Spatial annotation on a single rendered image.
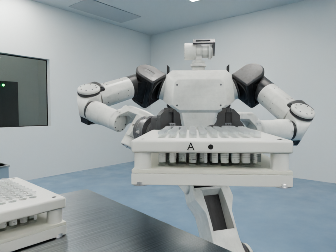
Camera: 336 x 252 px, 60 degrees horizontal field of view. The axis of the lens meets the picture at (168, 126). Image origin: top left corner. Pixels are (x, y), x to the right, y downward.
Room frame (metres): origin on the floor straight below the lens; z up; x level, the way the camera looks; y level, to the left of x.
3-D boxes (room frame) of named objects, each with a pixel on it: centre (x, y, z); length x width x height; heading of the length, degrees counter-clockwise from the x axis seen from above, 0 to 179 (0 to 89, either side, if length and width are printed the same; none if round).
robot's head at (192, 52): (1.19, -0.12, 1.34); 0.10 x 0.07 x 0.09; 85
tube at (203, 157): (0.48, -0.06, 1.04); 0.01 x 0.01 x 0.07
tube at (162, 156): (0.49, 0.01, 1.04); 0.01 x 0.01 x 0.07
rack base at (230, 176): (0.56, -0.07, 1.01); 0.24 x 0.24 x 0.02; 86
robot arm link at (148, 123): (0.76, 0.02, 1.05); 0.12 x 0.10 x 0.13; 28
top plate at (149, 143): (0.56, -0.07, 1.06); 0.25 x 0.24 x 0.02; 176
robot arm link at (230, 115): (0.77, -0.16, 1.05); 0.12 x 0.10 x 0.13; 168
